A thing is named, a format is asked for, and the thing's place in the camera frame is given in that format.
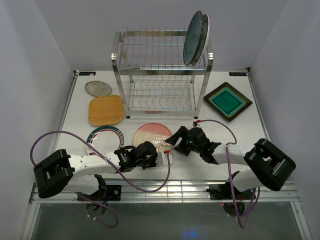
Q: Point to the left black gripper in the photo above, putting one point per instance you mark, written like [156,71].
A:
[154,155]

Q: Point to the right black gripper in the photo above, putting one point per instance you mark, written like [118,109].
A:
[181,132]

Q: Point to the pink cream floral plate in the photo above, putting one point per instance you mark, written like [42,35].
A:
[154,133]

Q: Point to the white plate green red rim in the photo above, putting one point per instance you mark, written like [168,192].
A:
[106,139]

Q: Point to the dark blue round plate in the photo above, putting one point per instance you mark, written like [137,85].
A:
[192,37]

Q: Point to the white plate teal lettered rim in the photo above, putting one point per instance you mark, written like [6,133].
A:
[204,39]

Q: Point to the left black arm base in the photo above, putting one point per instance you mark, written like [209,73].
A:
[111,193]

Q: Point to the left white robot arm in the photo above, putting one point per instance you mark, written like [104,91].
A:
[77,173]

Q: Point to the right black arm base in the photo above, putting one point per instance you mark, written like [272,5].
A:
[219,192]

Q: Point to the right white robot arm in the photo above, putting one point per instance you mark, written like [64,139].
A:
[268,166]

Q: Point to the steel two-tier dish rack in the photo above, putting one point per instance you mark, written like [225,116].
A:
[151,76]

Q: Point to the green black square plate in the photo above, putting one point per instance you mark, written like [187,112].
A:
[227,101]

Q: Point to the yellow woven square plate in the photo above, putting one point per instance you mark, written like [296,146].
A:
[106,110]

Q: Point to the speckled grey round plate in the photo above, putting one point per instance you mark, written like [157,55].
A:
[98,88]

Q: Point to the right blue table label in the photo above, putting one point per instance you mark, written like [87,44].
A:
[238,74]

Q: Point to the blue table label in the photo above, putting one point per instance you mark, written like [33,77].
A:
[238,74]
[87,73]

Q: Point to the left blue table label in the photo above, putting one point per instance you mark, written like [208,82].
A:
[87,73]

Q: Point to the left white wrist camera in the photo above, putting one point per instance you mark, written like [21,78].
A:
[164,158]

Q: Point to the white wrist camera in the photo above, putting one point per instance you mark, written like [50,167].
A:
[197,124]
[164,158]

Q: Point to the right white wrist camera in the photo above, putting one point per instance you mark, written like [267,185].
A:
[197,124]

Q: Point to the aluminium front frame rail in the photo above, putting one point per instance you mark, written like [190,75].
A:
[172,192]

